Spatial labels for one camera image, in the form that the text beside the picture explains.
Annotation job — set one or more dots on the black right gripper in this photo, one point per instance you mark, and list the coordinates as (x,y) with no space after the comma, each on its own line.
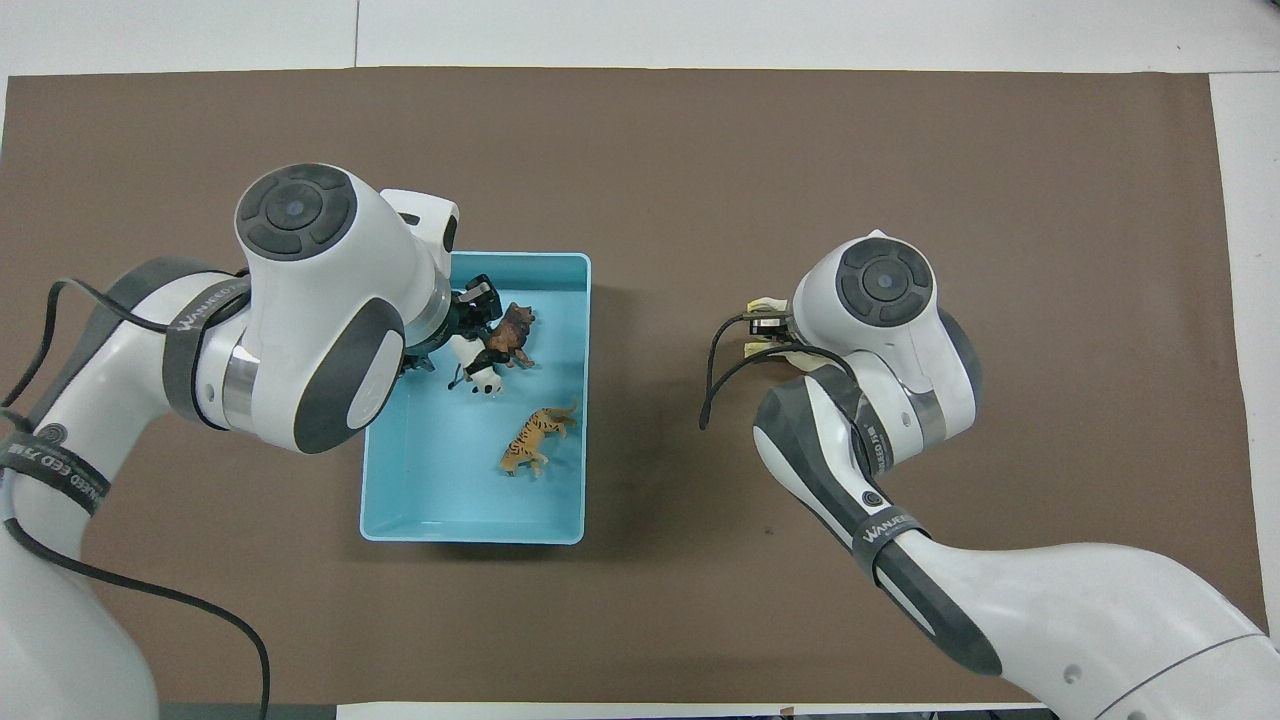
(772,324)

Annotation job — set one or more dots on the brown table mat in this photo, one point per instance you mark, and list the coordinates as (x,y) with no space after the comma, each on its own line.
(650,150)

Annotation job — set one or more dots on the brown lion toy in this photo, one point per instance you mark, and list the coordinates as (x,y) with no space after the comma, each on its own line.
(512,332)

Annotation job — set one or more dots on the light blue plastic storage box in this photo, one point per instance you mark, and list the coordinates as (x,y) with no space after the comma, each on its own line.
(460,480)

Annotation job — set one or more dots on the orange striped tiger toy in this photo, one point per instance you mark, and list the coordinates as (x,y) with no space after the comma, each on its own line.
(535,437)

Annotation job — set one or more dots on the cream horse toy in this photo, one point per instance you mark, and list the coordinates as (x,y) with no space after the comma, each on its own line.
(768,349)

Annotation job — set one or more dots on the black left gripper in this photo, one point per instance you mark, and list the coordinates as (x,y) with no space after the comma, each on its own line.
(458,322)

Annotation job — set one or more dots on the black and white panda toy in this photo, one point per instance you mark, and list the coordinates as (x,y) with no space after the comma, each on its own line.
(487,383)

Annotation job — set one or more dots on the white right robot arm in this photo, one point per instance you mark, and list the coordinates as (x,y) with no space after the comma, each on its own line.
(880,340)

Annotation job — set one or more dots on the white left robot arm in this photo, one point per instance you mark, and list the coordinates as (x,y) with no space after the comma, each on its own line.
(320,310)

